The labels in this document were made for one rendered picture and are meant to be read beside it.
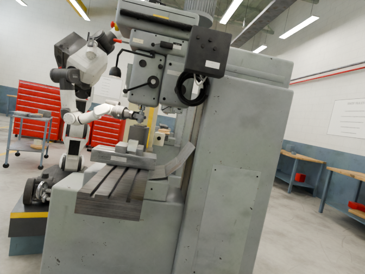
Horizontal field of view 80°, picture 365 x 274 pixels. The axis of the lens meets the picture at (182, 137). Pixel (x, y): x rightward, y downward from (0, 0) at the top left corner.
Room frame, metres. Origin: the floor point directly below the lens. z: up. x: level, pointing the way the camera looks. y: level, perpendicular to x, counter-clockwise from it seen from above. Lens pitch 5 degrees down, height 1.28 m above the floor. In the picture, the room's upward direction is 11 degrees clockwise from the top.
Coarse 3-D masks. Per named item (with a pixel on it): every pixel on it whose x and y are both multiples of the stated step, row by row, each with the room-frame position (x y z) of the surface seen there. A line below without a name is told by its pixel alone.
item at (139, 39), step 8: (136, 32) 1.29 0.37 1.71; (144, 32) 1.30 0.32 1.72; (136, 40) 1.29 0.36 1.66; (144, 40) 1.30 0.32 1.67; (152, 40) 1.31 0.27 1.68; (160, 40) 1.31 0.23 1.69; (168, 40) 1.32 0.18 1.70; (176, 40) 1.32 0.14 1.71; (184, 40) 1.33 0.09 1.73; (136, 48) 1.33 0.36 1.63; (144, 48) 1.31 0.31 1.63; (152, 48) 1.31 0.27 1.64; (160, 48) 1.31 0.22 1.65; (176, 48) 1.32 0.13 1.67; (184, 48) 1.33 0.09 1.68; (184, 56) 1.33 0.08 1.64
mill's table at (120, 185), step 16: (96, 176) 0.93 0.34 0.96; (112, 176) 0.97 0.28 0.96; (128, 176) 1.02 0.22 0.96; (144, 176) 1.07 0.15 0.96; (80, 192) 0.74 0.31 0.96; (96, 192) 0.76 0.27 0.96; (112, 192) 0.82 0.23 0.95; (128, 192) 0.82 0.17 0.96; (144, 192) 1.03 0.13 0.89; (80, 208) 0.74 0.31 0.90; (96, 208) 0.75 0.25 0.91; (112, 208) 0.76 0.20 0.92; (128, 208) 0.76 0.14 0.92
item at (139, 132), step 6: (132, 126) 1.67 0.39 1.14; (138, 126) 1.69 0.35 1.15; (144, 126) 1.73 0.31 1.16; (132, 132) 1.67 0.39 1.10; (138, 132) 1.67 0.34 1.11; (144, 132) 1.68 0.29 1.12; (132, 138) 1.67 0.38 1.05; (138, 138) 1.67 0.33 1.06; (144, 138) 1.73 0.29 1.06; (138, 144) 1.67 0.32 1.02; (144, 144) 1.78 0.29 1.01
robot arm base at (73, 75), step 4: (52, 68) 1.45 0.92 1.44; (72, 68) 1.44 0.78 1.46; (76, 68) 1.48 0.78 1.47; (68, 72) 1.41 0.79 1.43; (72, 72) 1.44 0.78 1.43; (76, 72) 1.47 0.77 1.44; (68, 76) 1.41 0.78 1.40; (72, 76) 1.44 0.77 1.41; (76, 76) 1.47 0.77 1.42; (52, 80) 1.45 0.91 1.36; (68, 80) 1.42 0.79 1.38; (72, 80) 1.44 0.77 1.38; (76, 80) 1.47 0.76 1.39
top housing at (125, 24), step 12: (120, 0) 1.27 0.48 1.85; (132, 0) 1.28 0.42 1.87; (144, 12) 1.29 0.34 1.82; (156, 12) 1.30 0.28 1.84; (168, 12) 1.30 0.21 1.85; (180, 12) 1.31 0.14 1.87; (120, 24) 1.29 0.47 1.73; (132, 24) 1.28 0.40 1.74; (144, 24) 1.29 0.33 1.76; (156, 24) 1.30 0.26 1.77; (192, 24) 1.32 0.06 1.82; (168, 36) 1.33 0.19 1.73; (180, 36) 1.32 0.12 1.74
